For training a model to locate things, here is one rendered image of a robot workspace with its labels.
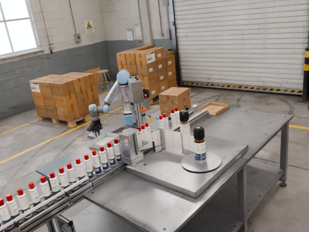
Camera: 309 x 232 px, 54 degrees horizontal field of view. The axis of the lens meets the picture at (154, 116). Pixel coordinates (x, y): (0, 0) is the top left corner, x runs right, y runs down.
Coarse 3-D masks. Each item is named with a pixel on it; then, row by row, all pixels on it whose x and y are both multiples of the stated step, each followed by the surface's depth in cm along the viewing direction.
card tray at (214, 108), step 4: (204, 104) 364; (208, 104) 371; (212, 104) 371; (216, 104) 367; (220, 104) 363; (224, 104) 359; (228, 104) 355; (200, 108) 359; (204, 108) 363; (208, 108) 361; (212, 108) 359; (216, 108) 358; (220, 108) 356; (224, 108) 350; (196, 112) 353; (212, 112) 346; (216, 112) 337; (220, 112) 344
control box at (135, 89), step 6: (132, 78) 270; (138, 78) 269; (132, 84) 256; (138, 84) 257; (132, 90) 257; (138, 90) 259; (132, 96) 259; (138, 96) 260; (132, 102) 265; (138, 102) 262
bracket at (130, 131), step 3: (126, 129) 247; (129, 129) 246; (132, 129) 245; (135, 129) 244; (120, 132) 242; (123, 132) 242; (126, 132) 241; (129, 132) 240; (132, 132) 240; (135, 132) 240; (123, 135) 237; (126, 135) 235; (129, 135) 235
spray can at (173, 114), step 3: (171, 111) 298; (174, 111) 297; (171, 114) 297; (174, 114) 297; (171, 117) 299; (174, 117) 298; (171, 120) 301; (174, 120) 299; (174, 123) 300; (174, 126) 301
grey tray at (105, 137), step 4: (104, 132) 316; (108, 132) 315; (100, 136) 311; (104, 136) 317; (108, 136) 317; (112, 136) 314; (116, 136) 303; (92, 140) 302; (96, 140) 306; (100, 140) 309; (104, 140) 308; (108, 140) 307; (112, 140) 297; (88, 144) 297; (92, 144) 293; (96, 144) 291; (100, 144) 301; (104, 144) 288; (112, 144) 298; (96, 148) 293; (104, 148) 288
